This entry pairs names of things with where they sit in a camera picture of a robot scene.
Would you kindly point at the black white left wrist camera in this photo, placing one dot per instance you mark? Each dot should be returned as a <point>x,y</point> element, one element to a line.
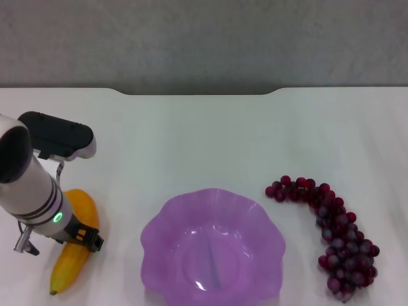
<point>57,134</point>

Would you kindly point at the yellow banana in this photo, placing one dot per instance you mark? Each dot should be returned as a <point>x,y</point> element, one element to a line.
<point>68,264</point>

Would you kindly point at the dark red grape bunch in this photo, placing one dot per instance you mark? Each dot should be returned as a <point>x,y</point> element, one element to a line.
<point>344,252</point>

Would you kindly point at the purple wavy plastic bowl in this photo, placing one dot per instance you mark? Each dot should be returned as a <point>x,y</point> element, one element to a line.
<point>191,242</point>

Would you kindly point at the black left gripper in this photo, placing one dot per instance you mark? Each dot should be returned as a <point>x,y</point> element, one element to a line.
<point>74,231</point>

